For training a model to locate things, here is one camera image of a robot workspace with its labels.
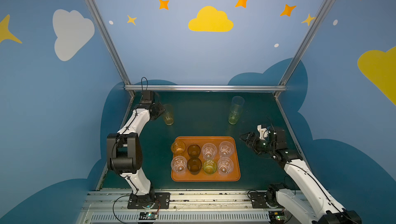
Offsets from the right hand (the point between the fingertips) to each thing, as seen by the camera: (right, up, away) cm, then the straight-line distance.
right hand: (244, 138), depth 81 cm
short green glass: (-18, -17, +3) cm, 25 cm away
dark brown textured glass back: (-27, -9, +7) cm, 29 cm away
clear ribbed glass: (-18, -10, +10) cm, 23 cm away
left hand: (-46, +15, +13) cm, 50 cm away
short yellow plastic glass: (-36, -7, +8) cm, 38 cm away
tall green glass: (+1, +12, +26) cm, 29 cm away
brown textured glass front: (-27, -15, +2) cm, 31 cm away
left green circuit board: (-48, -34, -10) cm, 60 cm away
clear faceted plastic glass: (-35, -16, +4) cm, 39 cm away
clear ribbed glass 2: (-9, -17, +5) cm, 20 cm away
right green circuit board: (+13, -35, -10) cm, 39 cm away
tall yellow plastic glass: (-44, +11, +17) cm, 48 cm away
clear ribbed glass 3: (-9, -8, +7) cm, 14 cm away
